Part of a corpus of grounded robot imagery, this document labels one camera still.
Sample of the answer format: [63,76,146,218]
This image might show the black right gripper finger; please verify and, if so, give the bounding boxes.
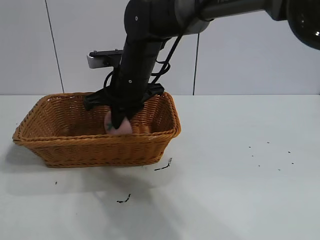
[110,105,131,131]

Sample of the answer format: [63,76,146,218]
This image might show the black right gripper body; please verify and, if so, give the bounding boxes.
[84,71,166,119]

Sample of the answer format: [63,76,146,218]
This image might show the pink toy peach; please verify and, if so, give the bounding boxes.
[104,111,133,136]

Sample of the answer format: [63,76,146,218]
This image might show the brown woven wicker basket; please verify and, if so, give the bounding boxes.
[12,91,182,169]

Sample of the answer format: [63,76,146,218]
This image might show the black camera cable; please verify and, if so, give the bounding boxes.
[102,70,115,89]

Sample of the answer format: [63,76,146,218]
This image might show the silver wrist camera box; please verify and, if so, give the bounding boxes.
[86,49,125,69]

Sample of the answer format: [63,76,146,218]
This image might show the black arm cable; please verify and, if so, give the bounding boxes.
[149,33,185,85]

